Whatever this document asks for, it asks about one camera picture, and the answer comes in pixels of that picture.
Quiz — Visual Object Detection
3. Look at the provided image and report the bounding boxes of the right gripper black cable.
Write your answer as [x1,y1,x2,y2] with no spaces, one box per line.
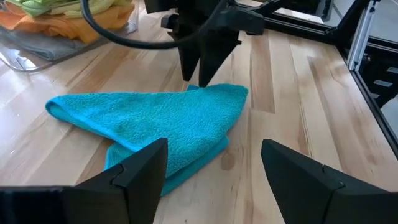
[80,0,230,50]

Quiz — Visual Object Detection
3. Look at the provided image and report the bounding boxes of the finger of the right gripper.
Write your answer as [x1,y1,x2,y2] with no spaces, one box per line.
[198,39,241,88]
[178,39,201,82]

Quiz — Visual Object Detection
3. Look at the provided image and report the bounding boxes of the orange microfiber towel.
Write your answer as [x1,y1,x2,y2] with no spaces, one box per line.
[0,2,136,44]

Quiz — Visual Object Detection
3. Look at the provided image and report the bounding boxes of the clear plastic bin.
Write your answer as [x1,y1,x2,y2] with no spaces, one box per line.
[0,0,139,73]

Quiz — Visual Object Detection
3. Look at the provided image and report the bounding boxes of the lime green microfiber towel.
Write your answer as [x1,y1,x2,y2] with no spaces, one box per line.
[6,0,81,18]

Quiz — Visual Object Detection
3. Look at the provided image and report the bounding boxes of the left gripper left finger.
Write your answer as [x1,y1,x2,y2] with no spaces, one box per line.
[0,138,169,224]

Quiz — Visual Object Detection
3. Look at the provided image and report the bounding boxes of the black aluminium table frame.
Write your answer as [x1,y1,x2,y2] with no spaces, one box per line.
[236,0,398,160]

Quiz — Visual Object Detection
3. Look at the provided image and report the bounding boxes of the yellow microfiber towel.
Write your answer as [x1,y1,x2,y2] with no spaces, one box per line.
[49,0,131,19]

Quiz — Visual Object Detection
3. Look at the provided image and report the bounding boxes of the grey microfiber towel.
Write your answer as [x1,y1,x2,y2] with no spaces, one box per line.
[0,26,93,62]

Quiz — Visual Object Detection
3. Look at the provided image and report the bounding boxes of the teal microfiber towel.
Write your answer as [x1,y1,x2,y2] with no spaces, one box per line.
[45,83,249,197]

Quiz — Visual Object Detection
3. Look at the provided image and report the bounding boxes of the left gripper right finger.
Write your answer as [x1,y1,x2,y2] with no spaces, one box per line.
[261,139,398,224]

